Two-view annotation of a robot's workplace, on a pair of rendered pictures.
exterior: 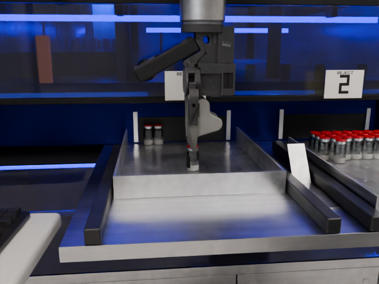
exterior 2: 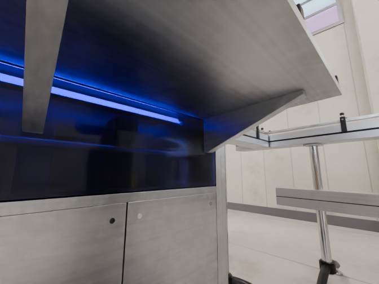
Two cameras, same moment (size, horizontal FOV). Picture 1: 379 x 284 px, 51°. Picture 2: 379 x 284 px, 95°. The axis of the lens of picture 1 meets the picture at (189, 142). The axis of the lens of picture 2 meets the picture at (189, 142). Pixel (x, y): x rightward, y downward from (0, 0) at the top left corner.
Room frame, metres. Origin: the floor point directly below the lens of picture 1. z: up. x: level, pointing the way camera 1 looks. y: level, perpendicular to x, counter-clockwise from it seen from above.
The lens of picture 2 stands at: (0.36, 0.03, 0.66)
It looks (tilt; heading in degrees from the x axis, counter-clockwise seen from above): 10 degrees up; 324
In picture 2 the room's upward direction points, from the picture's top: straight up
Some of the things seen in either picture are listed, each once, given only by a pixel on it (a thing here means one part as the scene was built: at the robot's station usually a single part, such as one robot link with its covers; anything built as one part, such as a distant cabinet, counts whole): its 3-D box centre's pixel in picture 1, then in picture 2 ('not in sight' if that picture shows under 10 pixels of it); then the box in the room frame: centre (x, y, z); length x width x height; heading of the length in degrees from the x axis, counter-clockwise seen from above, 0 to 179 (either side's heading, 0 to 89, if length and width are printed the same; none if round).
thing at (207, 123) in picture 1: (205, 125); not in sight; (0.67, -0.03, 0.97); 0.06 x 0.03 x 0.09; 96
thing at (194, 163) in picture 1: (192, 158); not in sight; (0.69, -0.01, 0.90); 0.02 x 0.02 x 0.04
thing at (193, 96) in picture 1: (192, 98); not in sight; (0.66, -0.01, 1.01); 0.05 x 0.02 x 0.09; 6
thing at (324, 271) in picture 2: not in sight; (328, 274); (0.80, -1.30, 0.07); 0.50 x 0.08 x 0.14; 96
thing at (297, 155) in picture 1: (311, 172); not in sight; (0.58, -0.19, 0.91); 0.14 x 0.03 x 0.06; 6
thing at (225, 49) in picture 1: (206, 61); not in sight; (0.69, -0.03, 1.07); 0.09 x 0.08 x 0.12; 96
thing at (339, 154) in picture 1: (339, 150); not in sight; (0.73, -0.29, 0.90); 0.02 x 0.02 x 0.05
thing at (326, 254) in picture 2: not in sight; (320, 204); (0.80, -1.30, 0.46); 0.09 x 0.09 x 0.77; 6
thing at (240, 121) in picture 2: not in sight; (245, 128); (0.70, -0.43, 0.79); 0.34 x 0.03 x 0.13; 6
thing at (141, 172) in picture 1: (189, 154); not in sight; (0.73, 0.00, 0.90); 0.34 x 0.26 x 0.04; 6
